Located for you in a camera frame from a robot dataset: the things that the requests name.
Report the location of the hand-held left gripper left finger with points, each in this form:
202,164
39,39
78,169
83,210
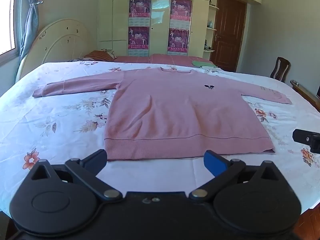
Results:
98,160

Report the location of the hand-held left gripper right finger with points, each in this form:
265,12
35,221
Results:
214,164

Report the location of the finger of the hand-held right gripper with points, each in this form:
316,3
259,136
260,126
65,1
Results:
303,136

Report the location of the pink sweater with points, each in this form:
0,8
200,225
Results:
175,105

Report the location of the wooden bed footboard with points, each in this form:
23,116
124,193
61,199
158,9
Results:
305,92

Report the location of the white floral bedsheet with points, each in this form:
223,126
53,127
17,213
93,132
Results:
50,130

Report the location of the brown wooden chair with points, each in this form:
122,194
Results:
280,70

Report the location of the patterned pillow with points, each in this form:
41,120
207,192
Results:
83,60

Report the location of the green folded cloth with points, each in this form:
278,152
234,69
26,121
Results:
202,63

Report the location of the orange striped pillow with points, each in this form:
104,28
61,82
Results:
97,55

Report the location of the pink striped blanket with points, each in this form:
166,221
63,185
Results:
162,60

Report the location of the cream round headboard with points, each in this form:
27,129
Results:
57,42

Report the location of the brown wooden door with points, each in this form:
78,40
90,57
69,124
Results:
227,30

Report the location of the white corner shelf unit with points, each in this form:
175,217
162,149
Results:
212,29

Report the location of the pale blue bottle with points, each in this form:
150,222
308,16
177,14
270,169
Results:
210,24

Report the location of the cream wardrobe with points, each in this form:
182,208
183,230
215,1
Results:
160,30

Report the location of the blue curtain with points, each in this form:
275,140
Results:
28,30

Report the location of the curtain tieback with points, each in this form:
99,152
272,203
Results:
35,3

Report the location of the window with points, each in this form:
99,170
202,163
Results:
7,17

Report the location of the purple wall poster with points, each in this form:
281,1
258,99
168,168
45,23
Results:
178,41
140,6
138,40
181,10

